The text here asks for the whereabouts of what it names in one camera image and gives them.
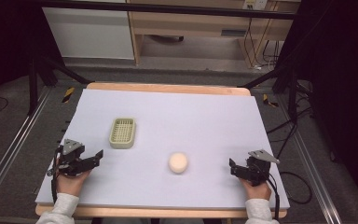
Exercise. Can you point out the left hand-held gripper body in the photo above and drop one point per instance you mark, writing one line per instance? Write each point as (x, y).
(71, 157)

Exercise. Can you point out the metal floor rail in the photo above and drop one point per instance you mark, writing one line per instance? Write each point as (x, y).
(310, 165)
(15, 140)

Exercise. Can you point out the green slotted soap dish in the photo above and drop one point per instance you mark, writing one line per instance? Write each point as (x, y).
(122, 133)

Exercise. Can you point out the black horizontal frame bar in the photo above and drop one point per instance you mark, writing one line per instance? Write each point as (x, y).
(167, 8)

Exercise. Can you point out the white power strip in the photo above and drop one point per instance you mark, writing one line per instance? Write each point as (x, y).
(254, 4)

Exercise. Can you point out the dark curtain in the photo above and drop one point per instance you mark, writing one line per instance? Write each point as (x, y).
(6, 46)
(345, 77)

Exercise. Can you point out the light wooden desk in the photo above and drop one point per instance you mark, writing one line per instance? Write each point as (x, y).
(186, 25)

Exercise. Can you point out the round cream soap bar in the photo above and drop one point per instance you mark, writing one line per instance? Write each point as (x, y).
(178, 162)

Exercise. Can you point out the person's left hand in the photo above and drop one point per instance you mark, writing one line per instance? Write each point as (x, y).
(71, 184)

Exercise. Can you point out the black metal frame stand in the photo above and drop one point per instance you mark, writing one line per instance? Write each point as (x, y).
(34, 84)
(289, 87)

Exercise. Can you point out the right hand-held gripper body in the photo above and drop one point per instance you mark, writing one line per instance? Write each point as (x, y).
(259, 166)

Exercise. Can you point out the light wooden table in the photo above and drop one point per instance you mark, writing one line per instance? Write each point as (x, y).
(167, 88)

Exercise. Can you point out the white cabinet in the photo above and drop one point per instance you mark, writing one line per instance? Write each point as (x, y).
(90, 31)

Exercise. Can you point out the person's right hand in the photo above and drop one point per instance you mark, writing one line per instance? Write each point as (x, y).
(258, 190)

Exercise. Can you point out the yellow black floor tape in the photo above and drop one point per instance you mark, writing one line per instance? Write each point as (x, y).
(68, 94)
(269, 101)

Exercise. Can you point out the pale lavender foam mat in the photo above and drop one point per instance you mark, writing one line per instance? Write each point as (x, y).
(180, 124)

